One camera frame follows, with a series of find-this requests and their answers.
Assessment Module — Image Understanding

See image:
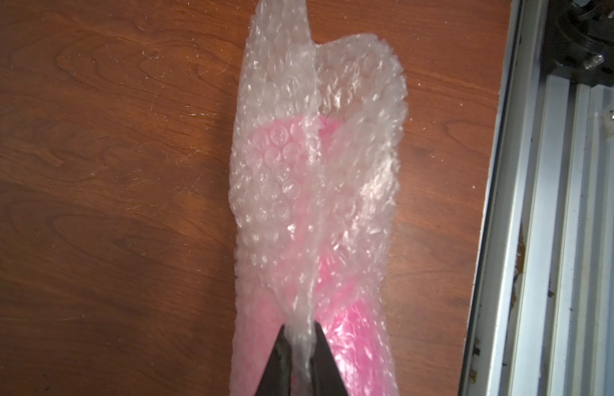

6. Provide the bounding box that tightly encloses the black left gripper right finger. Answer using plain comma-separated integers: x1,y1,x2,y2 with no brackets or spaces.
310,322,348,396

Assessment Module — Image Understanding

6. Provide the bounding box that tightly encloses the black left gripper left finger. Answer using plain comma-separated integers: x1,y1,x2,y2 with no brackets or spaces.
254,325,293,396

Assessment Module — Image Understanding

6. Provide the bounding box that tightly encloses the pink plastic wine glass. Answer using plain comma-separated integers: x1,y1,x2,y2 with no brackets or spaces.
229,117,398,395

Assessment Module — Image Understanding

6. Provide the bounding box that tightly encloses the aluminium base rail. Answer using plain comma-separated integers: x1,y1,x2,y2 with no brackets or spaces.
460,1,614,395

